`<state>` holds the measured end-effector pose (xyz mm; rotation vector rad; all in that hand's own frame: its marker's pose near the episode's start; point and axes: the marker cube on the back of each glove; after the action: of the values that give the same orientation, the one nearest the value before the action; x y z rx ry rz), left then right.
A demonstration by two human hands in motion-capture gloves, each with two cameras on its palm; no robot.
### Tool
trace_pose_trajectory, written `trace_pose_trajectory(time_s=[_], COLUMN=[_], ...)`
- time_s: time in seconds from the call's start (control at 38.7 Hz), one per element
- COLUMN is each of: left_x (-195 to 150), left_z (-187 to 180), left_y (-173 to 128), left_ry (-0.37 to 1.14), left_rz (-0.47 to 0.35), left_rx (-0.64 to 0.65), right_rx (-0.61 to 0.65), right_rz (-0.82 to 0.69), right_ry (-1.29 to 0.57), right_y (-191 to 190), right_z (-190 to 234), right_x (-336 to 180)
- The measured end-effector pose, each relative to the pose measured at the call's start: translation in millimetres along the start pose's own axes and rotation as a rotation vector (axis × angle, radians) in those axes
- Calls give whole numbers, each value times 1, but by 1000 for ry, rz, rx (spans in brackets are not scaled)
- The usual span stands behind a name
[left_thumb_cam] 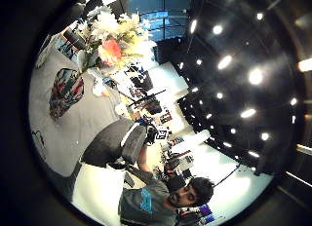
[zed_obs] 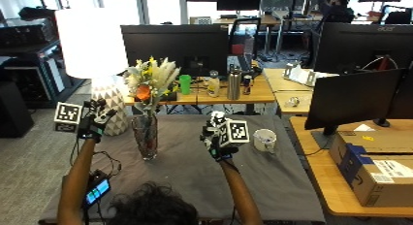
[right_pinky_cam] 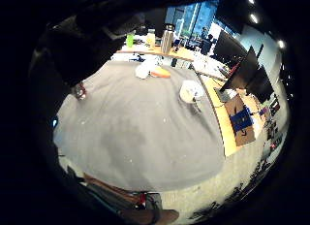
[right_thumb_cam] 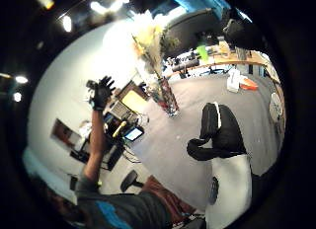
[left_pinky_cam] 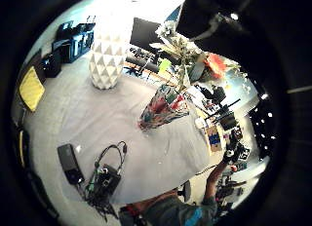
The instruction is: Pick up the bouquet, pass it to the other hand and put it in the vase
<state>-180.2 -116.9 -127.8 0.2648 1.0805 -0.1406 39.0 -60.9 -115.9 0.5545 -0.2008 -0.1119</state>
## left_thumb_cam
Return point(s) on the orange artificial flower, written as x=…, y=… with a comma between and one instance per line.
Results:
x=110, y=51

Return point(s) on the small white container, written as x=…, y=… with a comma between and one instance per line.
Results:
x=97, y=86

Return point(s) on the white artificial flower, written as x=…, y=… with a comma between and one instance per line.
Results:
x=104, y=23

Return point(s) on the cream yellow artificial flowers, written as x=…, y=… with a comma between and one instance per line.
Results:
x=135, y=37

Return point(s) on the white marker cube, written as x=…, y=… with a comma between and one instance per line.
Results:
x=162, y=133

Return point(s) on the the person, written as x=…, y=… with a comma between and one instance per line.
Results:
x=152, y=203

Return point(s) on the group of ceiling lamps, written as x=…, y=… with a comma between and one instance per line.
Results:
x=224, y=62

